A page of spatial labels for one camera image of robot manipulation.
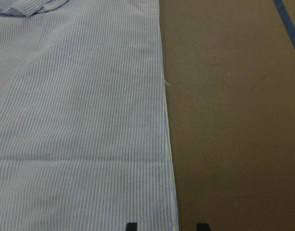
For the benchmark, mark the blue striped button shirt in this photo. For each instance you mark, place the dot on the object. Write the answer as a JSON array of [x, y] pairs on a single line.
[[84, 135]]

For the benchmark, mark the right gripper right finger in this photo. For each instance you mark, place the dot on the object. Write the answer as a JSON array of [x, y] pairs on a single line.
[[203, 227]]

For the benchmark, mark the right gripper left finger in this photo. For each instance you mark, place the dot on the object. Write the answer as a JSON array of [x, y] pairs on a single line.
[[131, 226]]

